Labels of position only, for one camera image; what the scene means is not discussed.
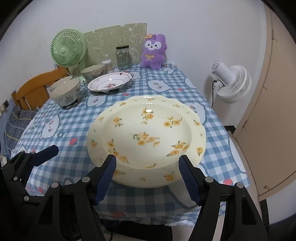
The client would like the white standing fan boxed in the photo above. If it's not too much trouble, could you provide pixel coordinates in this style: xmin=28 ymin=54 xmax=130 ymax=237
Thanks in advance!
xmin=210 ymin=61 xmax=252 ymax=103

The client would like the floral ceramic bowl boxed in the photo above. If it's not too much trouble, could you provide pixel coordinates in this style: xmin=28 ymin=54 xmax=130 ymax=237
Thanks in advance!
xmin=81 ymin=64 xmax=105 ymax=81
xmin=50 ymin=78 xmax=81 ymax=107
xmin=47 ymin=76 xmax=74 ymax=92

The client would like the black fan cable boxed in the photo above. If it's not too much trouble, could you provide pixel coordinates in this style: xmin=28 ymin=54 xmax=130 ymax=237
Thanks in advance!
xmin=211 ymin=80 xmax=217 ymax=107

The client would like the green desk fan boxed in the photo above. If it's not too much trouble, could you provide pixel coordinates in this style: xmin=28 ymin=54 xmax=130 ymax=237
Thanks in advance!
xmin=50 ymin=29 xmax=87 ymax=78

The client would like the purple plush bunny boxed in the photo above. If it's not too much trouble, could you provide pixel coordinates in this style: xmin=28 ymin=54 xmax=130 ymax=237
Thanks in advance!
xmin=139 ymin=34 xmax=167 ymax=69

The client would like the green patterned board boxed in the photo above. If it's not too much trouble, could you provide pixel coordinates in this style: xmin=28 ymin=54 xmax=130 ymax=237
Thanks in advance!
xmin=83 ymin=23 xmax=147 ymax=67

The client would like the white red-flower plate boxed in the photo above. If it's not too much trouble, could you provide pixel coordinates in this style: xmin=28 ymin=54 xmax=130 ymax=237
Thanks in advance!
xmin=87 ymin=72 xmax=133 ymax=93

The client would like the beige door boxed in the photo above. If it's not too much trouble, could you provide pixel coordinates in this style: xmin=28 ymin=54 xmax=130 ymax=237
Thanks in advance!
xmin=232 ymin=5 xmax=296 ymax=200

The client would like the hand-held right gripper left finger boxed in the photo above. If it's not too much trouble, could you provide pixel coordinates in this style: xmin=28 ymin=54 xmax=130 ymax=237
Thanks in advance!
xmin=37 ymin=155 xmax=117 ymax=241

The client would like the cotton swab container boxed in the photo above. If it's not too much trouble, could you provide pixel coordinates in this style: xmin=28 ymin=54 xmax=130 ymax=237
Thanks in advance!
xmin=101 ymin=59 xmax=113 ymax=72

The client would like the glass jar with lid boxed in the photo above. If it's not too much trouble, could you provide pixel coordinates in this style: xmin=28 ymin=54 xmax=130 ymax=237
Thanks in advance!
xmin=116 ymin=45 xmax=132 ymax=70

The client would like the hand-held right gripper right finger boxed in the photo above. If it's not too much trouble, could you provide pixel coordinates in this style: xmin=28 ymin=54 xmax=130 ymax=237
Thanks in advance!
xmin=179 ymin=155 xmax=270 ymax=241

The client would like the grey plaid bedding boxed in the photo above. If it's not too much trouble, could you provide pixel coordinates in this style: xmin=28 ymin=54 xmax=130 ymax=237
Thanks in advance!
xmin=5 ymin=105 xmax=37 ymax=149

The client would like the blue checked tablecloth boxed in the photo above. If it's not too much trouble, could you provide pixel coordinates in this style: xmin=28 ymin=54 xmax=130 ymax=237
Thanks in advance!
xmin=14 ymin=62 xmax=251 ymax=226

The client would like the deep cream yellow-flower plate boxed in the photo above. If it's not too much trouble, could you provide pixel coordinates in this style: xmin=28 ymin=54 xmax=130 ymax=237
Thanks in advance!
xmin=87 ymin=95 xmax=206 ymax=171

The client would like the wooden bed headboard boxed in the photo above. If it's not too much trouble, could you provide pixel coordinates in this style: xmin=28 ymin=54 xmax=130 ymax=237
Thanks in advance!
xmin=11 ymin=67 xmax=72 ymax=110

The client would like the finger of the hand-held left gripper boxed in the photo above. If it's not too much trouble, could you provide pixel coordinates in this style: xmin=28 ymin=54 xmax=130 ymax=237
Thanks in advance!
xmin=31 ymin=145 xmax=59 ymax=167

